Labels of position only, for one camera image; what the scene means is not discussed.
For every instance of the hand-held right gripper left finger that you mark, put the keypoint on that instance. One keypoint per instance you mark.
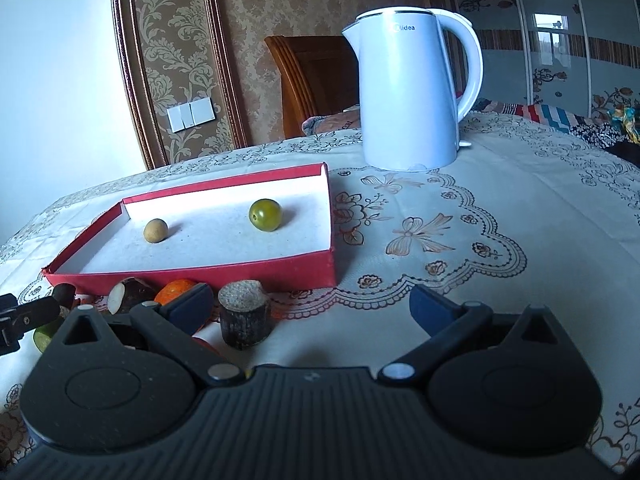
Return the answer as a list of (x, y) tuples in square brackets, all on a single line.
[(192, 306)]

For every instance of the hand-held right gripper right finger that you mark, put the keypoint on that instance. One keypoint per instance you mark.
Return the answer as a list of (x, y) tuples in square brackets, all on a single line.
[(430, 310)]

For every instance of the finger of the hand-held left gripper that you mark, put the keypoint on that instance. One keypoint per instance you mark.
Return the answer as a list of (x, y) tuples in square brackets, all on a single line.
[(35, 312)]

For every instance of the orange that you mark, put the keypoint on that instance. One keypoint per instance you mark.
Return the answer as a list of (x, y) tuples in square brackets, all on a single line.
[(174, 291)]

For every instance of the green cucumber piece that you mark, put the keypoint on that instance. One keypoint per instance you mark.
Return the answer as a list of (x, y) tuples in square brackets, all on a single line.
[(44, 337)]

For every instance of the small dark sugarcane piece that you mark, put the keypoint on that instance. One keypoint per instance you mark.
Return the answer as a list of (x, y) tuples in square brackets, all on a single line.
[(65, 295)]

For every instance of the large dark sugarcane piece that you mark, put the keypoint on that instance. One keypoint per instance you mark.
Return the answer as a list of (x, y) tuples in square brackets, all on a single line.
[(244, 320)]

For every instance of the red cardboard box tray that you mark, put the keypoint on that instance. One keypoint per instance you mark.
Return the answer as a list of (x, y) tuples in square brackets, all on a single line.
[(215, 245)]

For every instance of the cut brown taro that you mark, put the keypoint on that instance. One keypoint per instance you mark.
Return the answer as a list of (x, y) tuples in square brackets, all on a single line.
[(132, 296)]

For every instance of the brown longan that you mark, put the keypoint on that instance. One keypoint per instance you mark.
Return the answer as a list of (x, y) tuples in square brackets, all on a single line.
[(155, 230)]

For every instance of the green plum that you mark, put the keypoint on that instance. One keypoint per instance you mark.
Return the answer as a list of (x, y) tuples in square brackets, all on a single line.
[(265, 215)]

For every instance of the patterned pillow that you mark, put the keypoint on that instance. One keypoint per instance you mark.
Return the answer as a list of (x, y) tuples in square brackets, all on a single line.
[(332, 121)]

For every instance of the white electric kettle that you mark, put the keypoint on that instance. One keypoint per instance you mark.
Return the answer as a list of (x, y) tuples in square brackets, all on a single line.
[(410, 95)]

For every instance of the colourful bedding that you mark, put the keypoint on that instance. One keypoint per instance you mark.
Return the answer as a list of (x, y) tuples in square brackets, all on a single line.
[(550, 117)]

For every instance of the floral sliding wardrobe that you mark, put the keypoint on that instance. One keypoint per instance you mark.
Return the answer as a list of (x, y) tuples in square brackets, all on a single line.
[(530, 40)]

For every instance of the white light switch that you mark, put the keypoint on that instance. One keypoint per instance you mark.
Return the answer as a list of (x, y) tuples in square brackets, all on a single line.
[(191, 115)]

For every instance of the brown wall moulding frame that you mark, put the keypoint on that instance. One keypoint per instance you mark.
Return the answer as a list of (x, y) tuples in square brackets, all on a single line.
[(150, 85)]

